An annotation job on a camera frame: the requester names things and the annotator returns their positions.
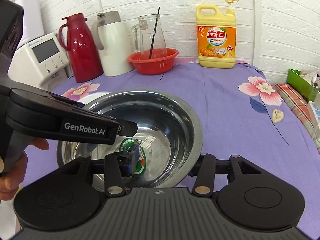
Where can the floral white plate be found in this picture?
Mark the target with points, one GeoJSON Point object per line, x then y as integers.
{"type": "Point", "coordinates": [91, 97]}

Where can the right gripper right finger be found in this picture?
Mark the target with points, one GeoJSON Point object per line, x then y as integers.
{"type": "Point", "coordinates": [246, 194]}

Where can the stainless steel bowl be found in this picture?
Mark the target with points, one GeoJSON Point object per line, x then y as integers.
{"type": "Point", "coordinates": [169, 132]}

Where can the white thermos jug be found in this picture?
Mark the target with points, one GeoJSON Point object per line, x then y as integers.
{"type": "Point", "coordinates": [112, 43]}

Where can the white water dispenser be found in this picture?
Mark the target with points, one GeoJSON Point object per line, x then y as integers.
{"type": "Point", "coordinates": [40, 63]}

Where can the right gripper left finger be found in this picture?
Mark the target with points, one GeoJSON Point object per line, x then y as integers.
{"type": "Point", "coordinates": [72, 194]}

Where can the green box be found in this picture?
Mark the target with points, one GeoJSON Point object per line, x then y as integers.
{"type": "Point", "coordinates": [307, 90]}

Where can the glass pitcher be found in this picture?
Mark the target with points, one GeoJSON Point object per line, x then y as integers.
{"type": "Point", "coordinates": [142, 36]}

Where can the black stirring stick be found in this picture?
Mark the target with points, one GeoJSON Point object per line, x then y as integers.
{"type": "Point", "coordinates": [154, 34]}

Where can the red thermos jug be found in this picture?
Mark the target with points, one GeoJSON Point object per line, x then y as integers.
{"type": "Point", "coordinates": [76, 38]}

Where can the yellow detergent bottle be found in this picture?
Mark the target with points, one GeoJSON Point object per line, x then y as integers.
{"type": "Point", "coordinates": [216, 36]}

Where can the plaid cloth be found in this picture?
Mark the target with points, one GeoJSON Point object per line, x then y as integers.
{"type": "Point", "coordinates": [304, 111]}

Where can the white water purifier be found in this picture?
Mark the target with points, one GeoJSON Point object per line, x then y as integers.
{"type": "Point", "coordinates": [32, 21]}

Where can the red plastic basket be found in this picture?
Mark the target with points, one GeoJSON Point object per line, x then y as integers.
{"type": "Point", "coordinates": [154, 66]}

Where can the person's left hand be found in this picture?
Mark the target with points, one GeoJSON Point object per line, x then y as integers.
{"type": "Point", "coordinates": [11, 181]}

